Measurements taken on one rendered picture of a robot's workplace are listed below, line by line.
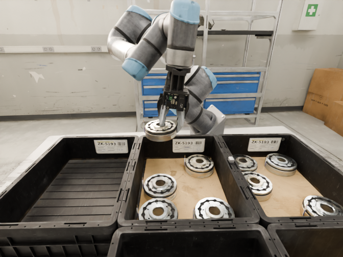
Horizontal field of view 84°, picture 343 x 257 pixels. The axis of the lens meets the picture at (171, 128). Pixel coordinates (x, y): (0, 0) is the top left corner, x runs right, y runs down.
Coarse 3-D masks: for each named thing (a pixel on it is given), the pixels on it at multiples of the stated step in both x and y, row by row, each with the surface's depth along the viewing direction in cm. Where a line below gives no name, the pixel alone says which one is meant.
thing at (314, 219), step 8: (224, 136) 74; (232, 136) 74; (240, 136) 74; (248, 136) 74; (256, 136) 74; (264, 136) 74; (272, 136) 74; (304, 144) 68; (312, 152) 63; (336, 168) 55; (240, 176) 52; (248, 184) 49; (248, 192) 47; (256, 200) 44; (256, 208) 42; (264, 216) 40; (296, 216) 40; (304, 216) 40; (312, 216) 40; (320, 216) 40; (328, 216) 40; (336, 216) 40; (264, 224) 40
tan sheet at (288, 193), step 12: (264, 168) 71; (276, 180) 66; (288, 180) 66; (300, 180) 66; (276, 192) 60; (288, 192) 60; (300, 192) 60; (312, 192) 60; (264, 204) 56; (276, 204) 56; (288, 204) 56; (300, 204) 56; (276, 216) 52; (288, 216) 52
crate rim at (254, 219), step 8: (144, 136) 73; (176, 136) 73; (184, 136) 73; (192, 136) 74; (200, 136) 74; (208, 136) 74; (216, 136) 73; (136, 152) 63; (224, 152) 63; (136, 160) 59; (232, 168) 55; (232, 176) 53; (128, 184) 49; (240, 184) 49; (128, 192) 49; (240, 192) 47; (128, 200) 44; (248, 200) 44; (120, 208) 42; (248, 208) 43; (120, 216) 40; (256, 216) 40; (120, 224) 39; (128, 224) 39; (136, 224) 39; (144, 224) 39; (152, 224) 39; (160, 224) 39; (168, 224) 39; (176, 224) 39; (184, 224) 39; (192, 224) 39; (200, 224) 39; (208, 224) 39
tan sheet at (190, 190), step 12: (156, 168) 71; (168, 168) 71; (180, 168) 71; (144, 180) 66; (180, 180) 66; (192, 180) 66; (204, 180) 66; (216, 180) 66; (180, 192) 60; (192, 192) 60; (204, 192) 60; (216, 192) 60; (180, 204) 56; (192, 204) 56; (180, 216) 52
